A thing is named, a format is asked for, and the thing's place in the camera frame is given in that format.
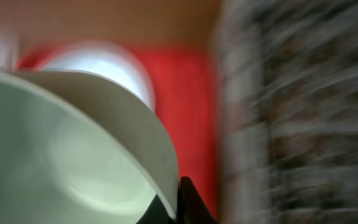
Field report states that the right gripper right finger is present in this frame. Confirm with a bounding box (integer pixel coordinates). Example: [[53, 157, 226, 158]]
[[177, 176, 218, 224]]

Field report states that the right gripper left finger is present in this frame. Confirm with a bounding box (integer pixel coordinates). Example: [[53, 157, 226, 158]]
[[136, 195, 176, 224]]

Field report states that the green bowl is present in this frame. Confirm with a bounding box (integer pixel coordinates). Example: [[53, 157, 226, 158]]
[[0, 71, 179, 224]]

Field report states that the light blue bowl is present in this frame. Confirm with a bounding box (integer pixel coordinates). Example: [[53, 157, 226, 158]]
[[35, 40, 155, 111]]

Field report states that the grey dishwasher rack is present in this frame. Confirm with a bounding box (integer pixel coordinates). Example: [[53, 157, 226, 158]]
[[219, 0, 358, 223]]

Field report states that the red serving tray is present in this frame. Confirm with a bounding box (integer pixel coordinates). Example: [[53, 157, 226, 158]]
[[16, 45, 219, 221]]

